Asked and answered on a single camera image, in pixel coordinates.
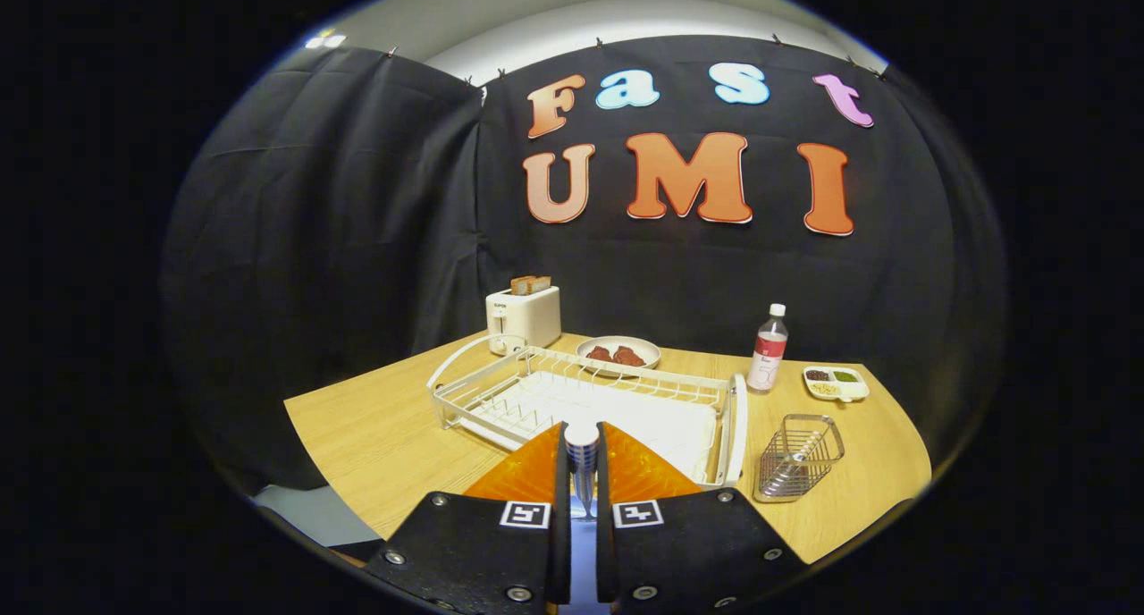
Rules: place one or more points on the white toaster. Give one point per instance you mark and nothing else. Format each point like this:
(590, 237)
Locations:
(532, 315)

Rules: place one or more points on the black backdrop cloth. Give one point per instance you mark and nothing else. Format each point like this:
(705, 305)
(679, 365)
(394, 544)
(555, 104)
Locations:
(357, 240)

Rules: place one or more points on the beige round plate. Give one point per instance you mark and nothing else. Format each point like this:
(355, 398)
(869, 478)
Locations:
(626, 340)

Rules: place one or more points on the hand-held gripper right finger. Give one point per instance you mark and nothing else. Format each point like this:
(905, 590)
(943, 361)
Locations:
(605, 552)

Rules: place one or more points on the clear bottle with red label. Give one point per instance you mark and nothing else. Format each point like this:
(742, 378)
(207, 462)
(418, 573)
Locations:
(767, 356)

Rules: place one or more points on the toast slice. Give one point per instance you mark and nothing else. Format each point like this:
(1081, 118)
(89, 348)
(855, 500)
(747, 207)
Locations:
(541, 283)
(521, 285)

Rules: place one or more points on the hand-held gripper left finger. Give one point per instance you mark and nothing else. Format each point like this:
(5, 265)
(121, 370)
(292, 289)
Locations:
(561, 552)

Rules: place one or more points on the brown meat piece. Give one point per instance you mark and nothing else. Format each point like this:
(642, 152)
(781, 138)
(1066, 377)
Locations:
(629, 357)
(599, 354)

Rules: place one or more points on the white divided dish with beans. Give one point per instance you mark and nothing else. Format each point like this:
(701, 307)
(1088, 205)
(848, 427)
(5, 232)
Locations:
(853, 390)

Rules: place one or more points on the ceiling light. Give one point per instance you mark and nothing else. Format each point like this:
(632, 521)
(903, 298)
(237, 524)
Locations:
(324, 39)

